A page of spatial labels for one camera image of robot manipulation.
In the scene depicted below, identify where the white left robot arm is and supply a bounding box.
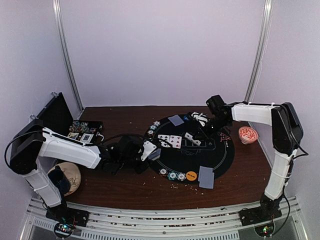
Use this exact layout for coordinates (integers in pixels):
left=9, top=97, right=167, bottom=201
left=5, top=119, right=160, bottom=222

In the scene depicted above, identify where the five of diamonds card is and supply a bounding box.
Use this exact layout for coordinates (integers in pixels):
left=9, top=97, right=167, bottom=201
left=184, top=132, right=201, bottom=146

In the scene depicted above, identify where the red white patterned bowl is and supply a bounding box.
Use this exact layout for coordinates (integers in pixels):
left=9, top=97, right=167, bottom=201
left=238, top=126, right=259, bottom=145

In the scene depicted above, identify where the white playing card box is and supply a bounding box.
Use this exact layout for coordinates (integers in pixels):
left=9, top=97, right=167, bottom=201
left=80, top=133, right=94, bottom=144

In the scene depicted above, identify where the blue playing card deck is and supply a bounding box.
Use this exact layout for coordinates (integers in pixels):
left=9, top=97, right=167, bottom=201
left=148, top=148, right=162, bottom=161

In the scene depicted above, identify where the single blue-backed playing card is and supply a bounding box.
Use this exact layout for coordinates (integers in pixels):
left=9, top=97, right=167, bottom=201
left=167, top=114, right=184, bottom=127

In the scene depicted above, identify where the aluminium frame post left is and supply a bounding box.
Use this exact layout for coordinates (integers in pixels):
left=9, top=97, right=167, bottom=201
left=52, top=0, right=84, bottom=112

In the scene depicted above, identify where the dark blue mug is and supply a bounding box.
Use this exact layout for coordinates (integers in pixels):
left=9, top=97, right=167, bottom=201
left=48, top=165, right=71, bottom=195

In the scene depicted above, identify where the round black poker mat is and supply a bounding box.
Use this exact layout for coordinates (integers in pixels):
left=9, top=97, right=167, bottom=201
left=144, top=114, right=235, bottom=184

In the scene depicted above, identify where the six of hearts card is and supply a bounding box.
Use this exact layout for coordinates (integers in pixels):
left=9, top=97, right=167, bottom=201
left=169, top=135, right=182, bottom=149

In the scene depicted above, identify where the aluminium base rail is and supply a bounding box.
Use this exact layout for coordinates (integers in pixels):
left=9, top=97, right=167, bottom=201
left=18, top=197, right=311, bottom=240

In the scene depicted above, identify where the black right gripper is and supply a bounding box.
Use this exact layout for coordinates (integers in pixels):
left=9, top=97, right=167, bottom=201
left=193, top=115, right=230, bottom=141

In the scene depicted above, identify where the aluminium frame post right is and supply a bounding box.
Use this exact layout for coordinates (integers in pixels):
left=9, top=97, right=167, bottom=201
left=244, top=0, right=274, bottom=102

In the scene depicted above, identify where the yellow big blind button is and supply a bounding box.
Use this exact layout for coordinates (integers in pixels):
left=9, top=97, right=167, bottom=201
left=186, top=171, right=198, bottom=182

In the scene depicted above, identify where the beige patterned plate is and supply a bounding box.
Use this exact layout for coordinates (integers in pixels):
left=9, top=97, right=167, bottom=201
left=47, top=162, right=82, bottom=196

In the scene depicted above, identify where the face-up playing card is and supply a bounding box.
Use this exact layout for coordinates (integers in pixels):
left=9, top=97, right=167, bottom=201
left=157, top=134, right=171, bottom=148

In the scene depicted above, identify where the blue cream 10 chip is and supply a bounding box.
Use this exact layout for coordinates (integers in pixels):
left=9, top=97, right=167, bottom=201
left=176, top=172, right=187, bottom=181
left=153, top=121, right=161, bottom=127

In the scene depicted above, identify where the blue green 50 chip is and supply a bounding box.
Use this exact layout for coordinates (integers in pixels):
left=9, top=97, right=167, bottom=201
left=149, top=125, right=157, bottom=131
left=167, top=172, right=177, bottom=181

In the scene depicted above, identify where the black poker set case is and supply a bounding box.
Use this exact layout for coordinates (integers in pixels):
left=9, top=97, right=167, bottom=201
left=32, top=92, right=104, bottom=144

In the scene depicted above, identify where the chips row in case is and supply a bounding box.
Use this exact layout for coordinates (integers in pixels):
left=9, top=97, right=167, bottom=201
left=69, top=121, right=92, bottom=134

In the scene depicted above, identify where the blue-backed playing card box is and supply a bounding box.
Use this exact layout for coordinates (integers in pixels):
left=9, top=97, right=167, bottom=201
left=67, top=132, right=79, bottom=140

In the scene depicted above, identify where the orange black 100 chip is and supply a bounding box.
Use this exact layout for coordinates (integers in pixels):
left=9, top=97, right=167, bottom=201
left=159, top=168, right=168, bottom=177
left=147, top=130, right=154, bottom=136

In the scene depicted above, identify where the aluminium frame post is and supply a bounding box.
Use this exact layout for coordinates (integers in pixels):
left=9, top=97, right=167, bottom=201
left=52, top=0, right=84, bottom=112
left=244, top=0, right=274, bottom=102

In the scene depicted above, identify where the red triangular all-in marker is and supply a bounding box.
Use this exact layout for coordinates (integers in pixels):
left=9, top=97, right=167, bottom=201
left=220, top=132, right=231, bottom=142

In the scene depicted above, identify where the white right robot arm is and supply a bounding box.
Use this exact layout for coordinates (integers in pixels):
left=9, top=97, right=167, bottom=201
left=187, top=95, right=304, bottom=201

